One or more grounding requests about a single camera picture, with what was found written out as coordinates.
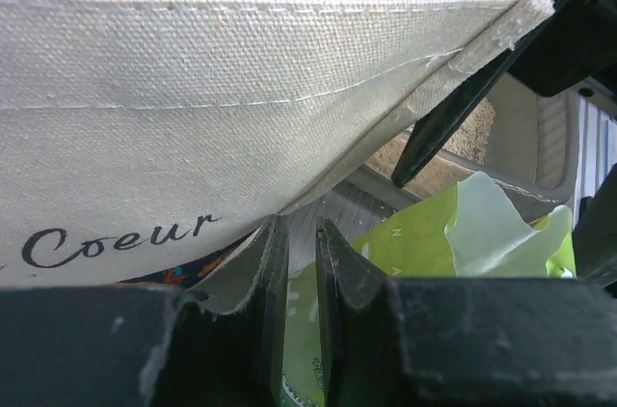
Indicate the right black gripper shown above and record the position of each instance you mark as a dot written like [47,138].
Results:
[577,42]

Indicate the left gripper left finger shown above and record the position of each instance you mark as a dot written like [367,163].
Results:
[218,344]

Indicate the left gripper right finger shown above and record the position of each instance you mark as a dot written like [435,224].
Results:
[389,341]

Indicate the green cat litter bag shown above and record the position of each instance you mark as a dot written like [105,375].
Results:
[467,229]

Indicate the clean litter granules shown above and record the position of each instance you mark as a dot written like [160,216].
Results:
[470,141]

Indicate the grey litter box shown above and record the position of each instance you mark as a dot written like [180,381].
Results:
[532,155]

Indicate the beige canvas tote bag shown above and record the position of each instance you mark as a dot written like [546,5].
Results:
[141,135]

